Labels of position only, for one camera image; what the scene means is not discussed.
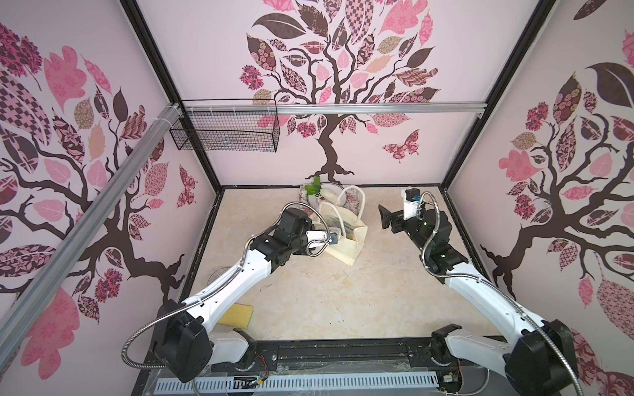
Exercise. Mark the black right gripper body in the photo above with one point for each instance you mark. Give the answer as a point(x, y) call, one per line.
point(396, 220)

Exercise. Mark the cream canvas tote bag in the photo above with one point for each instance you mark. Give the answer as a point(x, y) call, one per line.
point(352, 234)

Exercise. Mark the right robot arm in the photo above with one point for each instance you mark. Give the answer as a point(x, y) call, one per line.
point(536, 356)

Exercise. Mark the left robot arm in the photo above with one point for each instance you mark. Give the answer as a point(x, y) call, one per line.
point(186, 341)

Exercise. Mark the floral rectangular tray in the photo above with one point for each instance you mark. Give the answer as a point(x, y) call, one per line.
point(354, 203)

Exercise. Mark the green plastic lettuce leaf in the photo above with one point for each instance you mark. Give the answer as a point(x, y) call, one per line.
point(313, 188)

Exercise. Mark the yellow green sponge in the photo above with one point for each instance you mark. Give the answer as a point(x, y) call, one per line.
point(237, 316)

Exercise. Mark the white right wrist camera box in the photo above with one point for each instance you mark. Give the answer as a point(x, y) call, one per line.
point(412, 203)

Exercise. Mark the aluminium rail back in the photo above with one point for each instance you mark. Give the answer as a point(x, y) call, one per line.
point(365, 109)

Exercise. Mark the aluminium rail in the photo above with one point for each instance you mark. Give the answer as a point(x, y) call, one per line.
point(365, 109)
point(21, 317)

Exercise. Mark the white slotted cable duct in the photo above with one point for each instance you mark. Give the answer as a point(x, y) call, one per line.
point(318, 382)

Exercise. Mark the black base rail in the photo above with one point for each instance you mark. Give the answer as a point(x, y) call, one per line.
point(260, 355)

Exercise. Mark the black wire basket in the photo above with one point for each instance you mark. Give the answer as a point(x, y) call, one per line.
point(237, 125)

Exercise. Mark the aluminium rail left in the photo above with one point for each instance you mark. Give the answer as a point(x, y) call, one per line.
point(21, 317)

